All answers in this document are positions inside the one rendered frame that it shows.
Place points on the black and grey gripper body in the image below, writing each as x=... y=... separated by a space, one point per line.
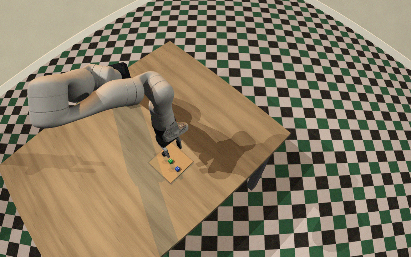
x=167 y=131

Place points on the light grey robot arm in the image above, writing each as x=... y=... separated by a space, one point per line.
x=48 y=98

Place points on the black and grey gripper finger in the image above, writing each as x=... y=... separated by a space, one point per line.
x=178 y=141
x=166 y=151

